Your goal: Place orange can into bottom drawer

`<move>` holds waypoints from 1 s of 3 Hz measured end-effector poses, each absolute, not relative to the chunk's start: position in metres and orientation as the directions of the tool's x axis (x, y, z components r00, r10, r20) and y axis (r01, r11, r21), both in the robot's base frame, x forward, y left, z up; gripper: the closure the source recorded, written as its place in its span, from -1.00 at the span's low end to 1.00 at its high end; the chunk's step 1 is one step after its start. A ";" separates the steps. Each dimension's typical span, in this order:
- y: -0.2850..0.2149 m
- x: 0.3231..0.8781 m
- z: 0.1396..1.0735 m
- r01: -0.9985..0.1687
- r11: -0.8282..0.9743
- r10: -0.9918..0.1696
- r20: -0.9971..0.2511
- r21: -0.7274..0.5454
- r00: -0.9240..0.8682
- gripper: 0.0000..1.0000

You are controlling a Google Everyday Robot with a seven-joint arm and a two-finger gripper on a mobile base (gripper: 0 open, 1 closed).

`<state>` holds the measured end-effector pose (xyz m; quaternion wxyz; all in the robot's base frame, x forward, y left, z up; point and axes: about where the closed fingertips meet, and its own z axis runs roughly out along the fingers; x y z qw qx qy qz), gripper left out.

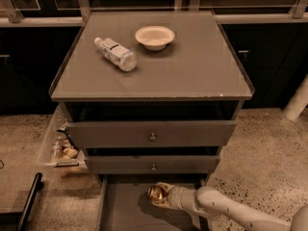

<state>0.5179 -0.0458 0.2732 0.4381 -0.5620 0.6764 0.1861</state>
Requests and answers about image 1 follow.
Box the clear plastic storage bin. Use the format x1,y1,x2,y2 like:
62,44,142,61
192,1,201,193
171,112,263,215
38,107,88,174

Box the grey top drawer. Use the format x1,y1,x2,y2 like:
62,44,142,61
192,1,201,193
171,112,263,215
66,120,236,148

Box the grey middle drawer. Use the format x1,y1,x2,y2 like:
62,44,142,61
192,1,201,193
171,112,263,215
85,155,219,174

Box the clear plastic water bottle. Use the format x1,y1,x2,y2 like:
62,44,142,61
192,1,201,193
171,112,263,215
94,38,138,72

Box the white paper bowl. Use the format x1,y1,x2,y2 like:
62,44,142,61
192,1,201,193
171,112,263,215
135,26,175,51

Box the black metal bar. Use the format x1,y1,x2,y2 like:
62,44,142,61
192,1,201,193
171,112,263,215
0,172,44,231

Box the grey drawer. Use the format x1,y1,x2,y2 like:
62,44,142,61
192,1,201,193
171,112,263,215
85,155,219,174
66,120,236,148
99,174,210,231

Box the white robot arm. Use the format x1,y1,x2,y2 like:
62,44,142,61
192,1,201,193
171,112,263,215
148,78,308,231

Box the grey bottom drawer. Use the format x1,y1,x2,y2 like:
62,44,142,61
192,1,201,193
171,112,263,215
99,174,210,231

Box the grey drawer cabinet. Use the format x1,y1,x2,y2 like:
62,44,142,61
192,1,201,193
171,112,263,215
48,11,256,185

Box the snack items in bin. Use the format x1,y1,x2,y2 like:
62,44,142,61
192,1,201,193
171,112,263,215
51,137,79,160

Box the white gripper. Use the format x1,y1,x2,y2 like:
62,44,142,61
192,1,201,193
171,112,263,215
151,182,185,210

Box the crushed orange can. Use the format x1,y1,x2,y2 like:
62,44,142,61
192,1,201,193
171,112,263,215
148,185,168,202

